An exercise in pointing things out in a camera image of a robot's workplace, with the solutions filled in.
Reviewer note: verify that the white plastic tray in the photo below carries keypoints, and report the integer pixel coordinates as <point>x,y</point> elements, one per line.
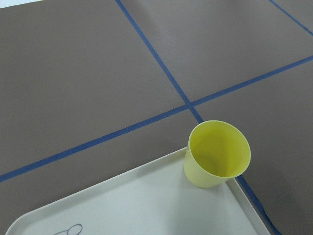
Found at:
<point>153,199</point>

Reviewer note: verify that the yellow plastic cup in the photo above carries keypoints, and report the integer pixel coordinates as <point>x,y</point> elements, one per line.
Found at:
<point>217,152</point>

